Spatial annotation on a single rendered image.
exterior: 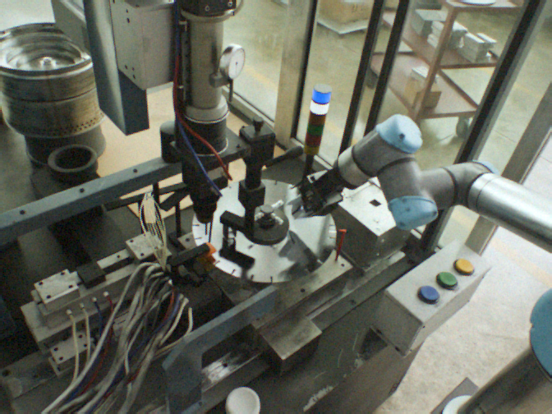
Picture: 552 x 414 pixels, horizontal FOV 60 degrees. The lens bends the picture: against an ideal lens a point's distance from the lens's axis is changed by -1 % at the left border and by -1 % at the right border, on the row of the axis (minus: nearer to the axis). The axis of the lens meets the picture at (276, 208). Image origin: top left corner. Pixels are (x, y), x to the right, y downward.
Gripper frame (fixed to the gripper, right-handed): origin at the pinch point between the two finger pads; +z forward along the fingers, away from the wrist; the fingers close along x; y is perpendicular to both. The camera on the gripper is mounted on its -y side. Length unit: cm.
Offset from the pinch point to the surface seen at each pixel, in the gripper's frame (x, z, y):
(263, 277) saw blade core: 9.7, 2.5, 15.9
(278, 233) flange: 2.6, 2.9, 5.8
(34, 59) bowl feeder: -78, 44, 20
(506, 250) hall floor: 52, 45, -169
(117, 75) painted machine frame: -29.7, -14.4, 36.9
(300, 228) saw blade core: 3.7, 2.1, -0.1
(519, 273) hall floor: 64, 40, -160
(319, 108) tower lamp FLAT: -20.6, -7.3, -16.9
